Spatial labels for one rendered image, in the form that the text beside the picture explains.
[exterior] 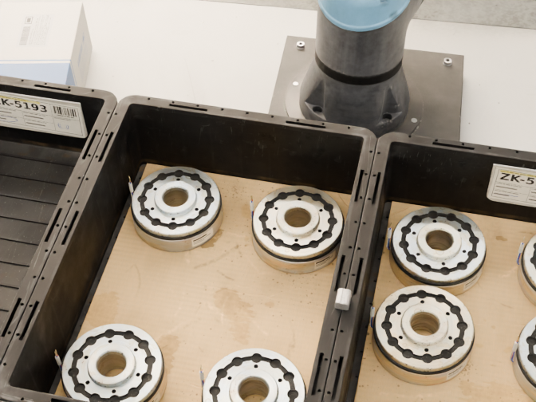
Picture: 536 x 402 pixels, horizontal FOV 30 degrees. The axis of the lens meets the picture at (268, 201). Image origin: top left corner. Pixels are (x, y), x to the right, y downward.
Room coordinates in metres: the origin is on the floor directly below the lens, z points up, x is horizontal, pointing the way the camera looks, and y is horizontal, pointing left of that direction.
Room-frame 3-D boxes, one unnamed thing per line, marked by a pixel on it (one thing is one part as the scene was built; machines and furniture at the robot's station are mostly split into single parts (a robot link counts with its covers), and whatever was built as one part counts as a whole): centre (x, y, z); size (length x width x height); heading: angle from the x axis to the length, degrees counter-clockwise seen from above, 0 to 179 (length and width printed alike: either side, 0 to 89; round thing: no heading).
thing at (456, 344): (0.55, -0.15, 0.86); 0.10 x 0.10 x 0.01
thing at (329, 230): (0.69, -0.03, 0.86); 0.10 x 0.10 x 0.01
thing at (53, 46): (1.08, 0.33, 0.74); 0.20 x 0.12 x 0.09; 177
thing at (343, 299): (0.53, -0.07, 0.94); 0.02 x 0.01 x 0.01; 165
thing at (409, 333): (0.55, -0.15, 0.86); 0.05 x 0.05 x 0.01
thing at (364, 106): (0.98, -0.13, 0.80); 0.15 x 0.15 x 0.10
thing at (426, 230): (0.65, -0.18, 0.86); 0.05 x 0.05 x 0.01
